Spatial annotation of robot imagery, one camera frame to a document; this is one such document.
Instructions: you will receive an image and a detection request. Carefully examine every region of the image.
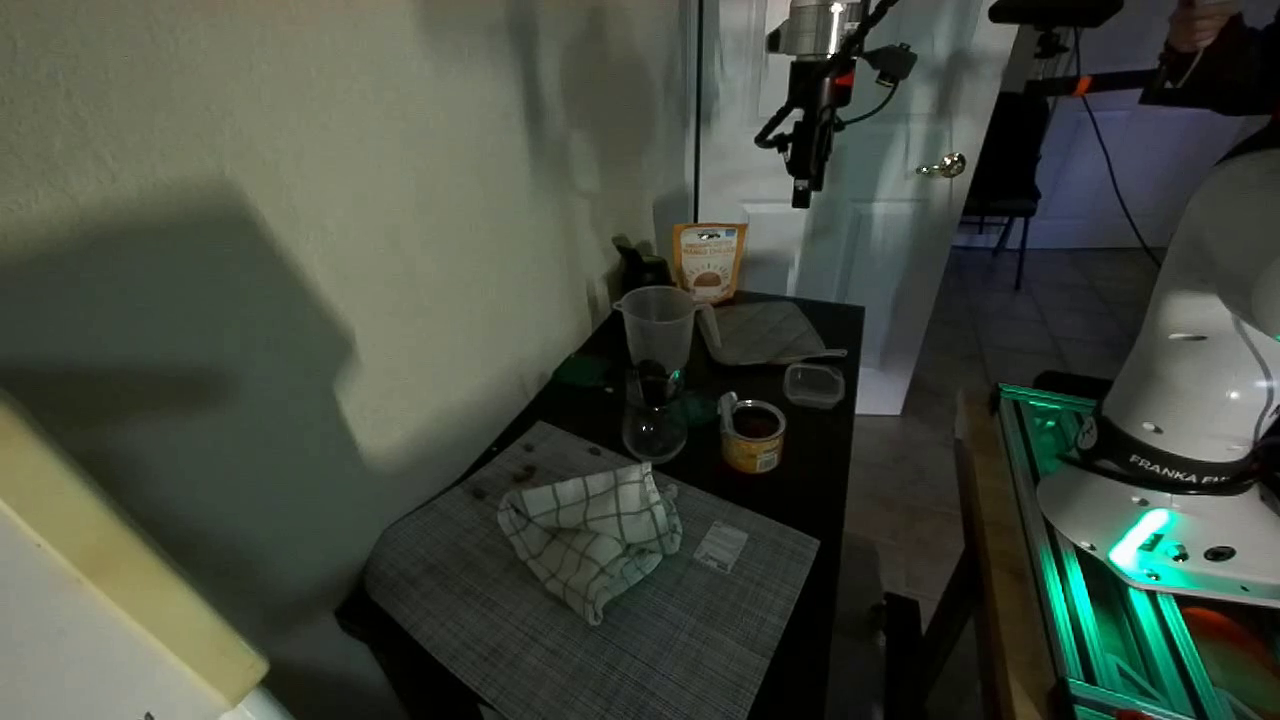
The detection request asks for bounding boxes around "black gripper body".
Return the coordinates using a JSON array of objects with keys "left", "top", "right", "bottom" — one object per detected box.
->
[{"left": 754, "top": 59, "right": 856, "bottom": 189}]

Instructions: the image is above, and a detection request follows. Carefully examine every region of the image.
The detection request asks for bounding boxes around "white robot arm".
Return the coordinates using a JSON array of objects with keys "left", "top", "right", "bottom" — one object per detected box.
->
[{"left": 1035, "top": 0, "right": 1280, "bottom": 605}]

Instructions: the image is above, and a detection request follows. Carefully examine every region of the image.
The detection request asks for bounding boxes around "clear plastic measuring cup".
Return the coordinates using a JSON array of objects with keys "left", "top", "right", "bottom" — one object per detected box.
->
[{"left": 616, "top": 285, "right": 695, "bottom": 377}]

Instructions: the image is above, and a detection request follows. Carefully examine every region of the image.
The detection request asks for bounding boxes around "clear glass cup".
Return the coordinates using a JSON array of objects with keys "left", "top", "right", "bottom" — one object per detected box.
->
[{"left": 621, "top": 364, "right": 686, "bottom": 463}]

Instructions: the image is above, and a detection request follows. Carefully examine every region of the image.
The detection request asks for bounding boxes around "white door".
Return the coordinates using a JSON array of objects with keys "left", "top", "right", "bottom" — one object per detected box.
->
[{"left": 695, "top": 0, "right": 1015, "bottom": 418}]

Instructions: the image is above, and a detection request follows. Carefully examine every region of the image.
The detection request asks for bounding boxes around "orange snack bag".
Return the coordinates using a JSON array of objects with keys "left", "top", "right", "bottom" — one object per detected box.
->
[{"left": 671, "top": 225, "right": 748, "bottom": 303}]

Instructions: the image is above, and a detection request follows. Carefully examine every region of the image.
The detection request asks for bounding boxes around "small clear plastic container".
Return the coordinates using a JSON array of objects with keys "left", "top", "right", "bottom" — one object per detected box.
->
[{"left": 783, "top": 364, "right": 844, "bottom": 407}]

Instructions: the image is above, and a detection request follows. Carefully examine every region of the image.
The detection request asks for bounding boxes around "black tripod stand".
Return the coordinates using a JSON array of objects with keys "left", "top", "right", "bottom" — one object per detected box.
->
[{"left": 965, "top": 0, "right": 1125, "bottom": 261}]

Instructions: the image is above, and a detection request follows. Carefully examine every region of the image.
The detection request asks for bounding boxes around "black table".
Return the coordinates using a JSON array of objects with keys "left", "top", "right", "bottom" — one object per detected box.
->
[{"left": 336, "top": 322, "right": 856, "bottom": 720}]

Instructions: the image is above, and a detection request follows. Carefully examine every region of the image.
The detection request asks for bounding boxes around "small white packet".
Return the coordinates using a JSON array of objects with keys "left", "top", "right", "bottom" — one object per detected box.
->
[{"left": 695, "top": 526, "right": 748, "bottom": 572}]

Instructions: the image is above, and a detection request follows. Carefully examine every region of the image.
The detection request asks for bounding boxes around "checkered dish towel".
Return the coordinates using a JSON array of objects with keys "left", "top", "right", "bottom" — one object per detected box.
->
[{"left": 494, "top": 463, "right": 684, "bottom": 629}]

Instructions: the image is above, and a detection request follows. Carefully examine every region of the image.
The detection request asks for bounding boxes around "wooden board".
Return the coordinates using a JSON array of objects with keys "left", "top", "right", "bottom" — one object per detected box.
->
[{"left": 0, "top": 401, "right": 293, "bottom": 720}]

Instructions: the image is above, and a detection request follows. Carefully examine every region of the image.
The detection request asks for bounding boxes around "silver door handle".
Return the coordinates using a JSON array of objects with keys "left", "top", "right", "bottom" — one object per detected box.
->
[{"left": 914, "top": 154, "right": 967, "bottom": 179}]

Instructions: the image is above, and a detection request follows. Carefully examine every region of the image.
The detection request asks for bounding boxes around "green robot base frame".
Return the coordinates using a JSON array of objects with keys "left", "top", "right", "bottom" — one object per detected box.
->
[{"left": 997, "top": 386, "right": 1280, "bottom": 720}]

